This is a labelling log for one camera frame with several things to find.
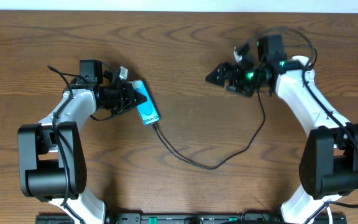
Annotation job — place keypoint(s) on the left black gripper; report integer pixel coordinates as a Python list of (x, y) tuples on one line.
[(127, 97)]

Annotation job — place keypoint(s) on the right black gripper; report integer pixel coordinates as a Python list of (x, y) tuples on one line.
[(234, 79)]

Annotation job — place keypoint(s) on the smartphone with teal screen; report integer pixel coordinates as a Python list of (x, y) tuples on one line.
[(147, 110)]

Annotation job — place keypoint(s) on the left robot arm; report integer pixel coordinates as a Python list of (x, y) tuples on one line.
[(52, 164)]

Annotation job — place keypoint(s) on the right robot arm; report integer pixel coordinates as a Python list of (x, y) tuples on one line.
[(329, 165)]

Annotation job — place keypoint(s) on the white charger plug adapter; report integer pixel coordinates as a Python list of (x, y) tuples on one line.
[(310, 73)]

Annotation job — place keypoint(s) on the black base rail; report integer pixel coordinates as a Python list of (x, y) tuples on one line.
[(136, 218)]

